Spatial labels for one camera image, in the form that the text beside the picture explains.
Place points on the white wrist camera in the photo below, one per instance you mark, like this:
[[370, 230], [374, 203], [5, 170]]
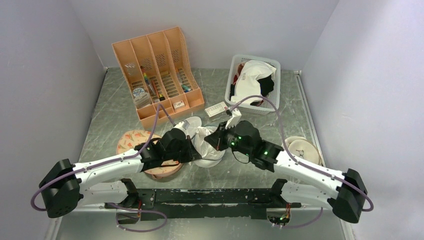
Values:
[[235, 116], [184, 127]]

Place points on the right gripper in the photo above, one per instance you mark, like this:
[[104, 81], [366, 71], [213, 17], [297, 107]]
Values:
[[217, 138]]

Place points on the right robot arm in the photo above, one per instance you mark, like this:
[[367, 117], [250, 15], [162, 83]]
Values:
[[344, 193]]

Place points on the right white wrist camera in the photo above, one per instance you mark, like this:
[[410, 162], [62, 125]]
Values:
[[235, 116]]

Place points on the orange plastic file organizer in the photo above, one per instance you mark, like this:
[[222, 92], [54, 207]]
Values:
[[164, 56]]

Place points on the round patterned tape roll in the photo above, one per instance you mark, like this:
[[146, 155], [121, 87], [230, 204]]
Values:
[[137, 92]]

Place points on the white grey deli box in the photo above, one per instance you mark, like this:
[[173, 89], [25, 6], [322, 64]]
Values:
[[216, 110]]

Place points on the pink bra in basket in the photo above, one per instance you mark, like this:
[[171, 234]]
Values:
[[239, 68]]

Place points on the small white staples box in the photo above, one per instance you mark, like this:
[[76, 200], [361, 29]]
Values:
[[178, 104]]

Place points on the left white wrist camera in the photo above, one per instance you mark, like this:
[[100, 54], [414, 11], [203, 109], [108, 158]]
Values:
[[184, 127]]

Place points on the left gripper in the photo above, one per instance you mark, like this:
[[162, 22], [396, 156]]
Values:
[[191, 154]]

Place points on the white plastic basket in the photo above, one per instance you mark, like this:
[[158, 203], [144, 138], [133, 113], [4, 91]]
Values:
[[258, 105]]

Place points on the white mesh laundry bag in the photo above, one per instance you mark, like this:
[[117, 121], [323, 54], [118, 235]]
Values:
[[209, 156]]

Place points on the rainbow coloured pen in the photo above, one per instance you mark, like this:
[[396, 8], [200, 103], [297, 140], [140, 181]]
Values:
[[147, 81]]

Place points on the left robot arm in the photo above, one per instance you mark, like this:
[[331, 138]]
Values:
[[68, 186]]

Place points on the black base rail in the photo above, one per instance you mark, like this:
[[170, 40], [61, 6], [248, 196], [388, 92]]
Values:
[[204, 203]]

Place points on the beige bra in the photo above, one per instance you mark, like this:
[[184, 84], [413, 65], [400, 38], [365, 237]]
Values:
[[301, 147]]

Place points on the floral peach bra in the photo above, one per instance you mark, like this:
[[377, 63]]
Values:
[[132, 138]]

